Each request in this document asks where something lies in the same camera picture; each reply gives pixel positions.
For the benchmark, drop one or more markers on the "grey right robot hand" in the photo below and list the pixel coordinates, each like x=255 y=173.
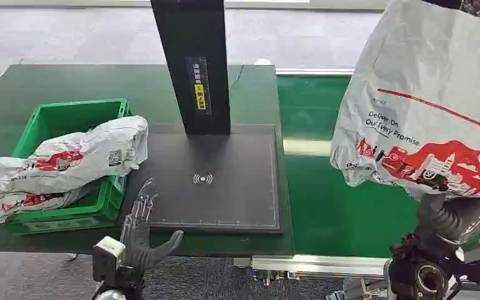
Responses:
x=442 y=220

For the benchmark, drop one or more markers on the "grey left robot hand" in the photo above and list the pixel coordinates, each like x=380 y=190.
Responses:
x=137 y=242

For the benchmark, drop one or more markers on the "large grey printed parcel bag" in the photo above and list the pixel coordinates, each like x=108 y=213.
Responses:
x=426 y=103

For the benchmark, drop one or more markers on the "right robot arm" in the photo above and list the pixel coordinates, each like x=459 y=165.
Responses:
x=424 y=273

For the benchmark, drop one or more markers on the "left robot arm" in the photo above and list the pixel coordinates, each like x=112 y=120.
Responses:
x=118 y=286

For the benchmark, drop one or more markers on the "small flat grey parcel bag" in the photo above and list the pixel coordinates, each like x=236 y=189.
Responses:
x=43 y=201

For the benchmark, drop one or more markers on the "long crumpled grey parcel bag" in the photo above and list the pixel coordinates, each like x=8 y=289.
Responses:
x=82 y=153

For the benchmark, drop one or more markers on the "green conveyor belt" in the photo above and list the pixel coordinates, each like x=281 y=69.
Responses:
x=318 y=207

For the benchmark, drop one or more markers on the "green plastic crate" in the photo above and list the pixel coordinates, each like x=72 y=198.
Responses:
x=64 y=114

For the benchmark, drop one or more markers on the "yellow and black column label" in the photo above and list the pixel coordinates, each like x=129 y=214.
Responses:
x=199 y=87

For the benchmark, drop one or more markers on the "black scanner column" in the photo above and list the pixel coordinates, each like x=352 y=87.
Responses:
x=192 y=41

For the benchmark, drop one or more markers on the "small white object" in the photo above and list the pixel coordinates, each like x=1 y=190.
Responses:
x=262 y=62

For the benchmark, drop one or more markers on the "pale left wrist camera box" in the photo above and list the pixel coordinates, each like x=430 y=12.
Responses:
x=106 y=257

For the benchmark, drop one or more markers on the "black scanner base plate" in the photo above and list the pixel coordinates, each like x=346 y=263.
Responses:
x=223 y=182

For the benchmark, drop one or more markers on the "aluminium conveyor side rail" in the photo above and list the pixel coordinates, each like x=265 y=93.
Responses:
x=318 y=266
x=314 y=71

